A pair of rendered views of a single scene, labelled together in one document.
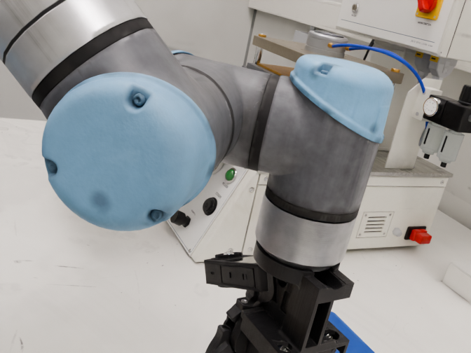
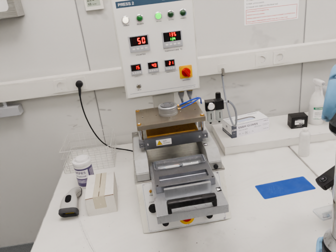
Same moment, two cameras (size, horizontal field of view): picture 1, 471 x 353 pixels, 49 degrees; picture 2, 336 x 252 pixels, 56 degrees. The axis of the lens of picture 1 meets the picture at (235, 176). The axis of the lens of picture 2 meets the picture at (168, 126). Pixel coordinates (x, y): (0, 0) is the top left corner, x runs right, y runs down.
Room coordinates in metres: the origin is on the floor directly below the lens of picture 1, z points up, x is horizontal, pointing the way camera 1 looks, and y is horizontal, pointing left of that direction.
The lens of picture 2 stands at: (0.56, 0.99, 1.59)
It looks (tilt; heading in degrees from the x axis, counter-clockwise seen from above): 24 degrees down; 295
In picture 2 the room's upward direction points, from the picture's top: 7 degrees counter-clockwise
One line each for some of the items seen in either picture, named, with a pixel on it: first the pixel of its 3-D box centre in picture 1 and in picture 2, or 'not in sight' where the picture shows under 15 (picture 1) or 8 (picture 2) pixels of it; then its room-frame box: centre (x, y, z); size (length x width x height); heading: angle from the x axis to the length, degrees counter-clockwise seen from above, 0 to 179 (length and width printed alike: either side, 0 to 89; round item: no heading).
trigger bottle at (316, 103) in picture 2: not in sight; (317, 101); (0.48, -0.81, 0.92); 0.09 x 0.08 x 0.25; 121
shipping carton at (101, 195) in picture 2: not in sight; (101, 192); (1.34, 0.06, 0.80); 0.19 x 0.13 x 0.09; 117
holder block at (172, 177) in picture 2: not in sight; (181, 172); (0.93, 0.11, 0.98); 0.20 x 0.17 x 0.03; 29
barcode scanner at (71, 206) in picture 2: not in sight; (71, 198); (1.45, 0.13, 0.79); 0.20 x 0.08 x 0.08; 117
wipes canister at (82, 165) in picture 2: not in sight; (84, 171); (1.49, -0.03, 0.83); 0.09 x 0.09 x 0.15
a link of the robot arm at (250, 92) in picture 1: (195, 111); not in sight; (0.38, 0.04, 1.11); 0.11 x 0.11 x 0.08; 84
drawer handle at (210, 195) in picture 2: not in sight; (191, 203); (0.84, 0.27, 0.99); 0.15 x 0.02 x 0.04; 29
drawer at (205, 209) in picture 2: not in sight; (184, 182); (0.91, 0.15, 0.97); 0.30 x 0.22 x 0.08; 119
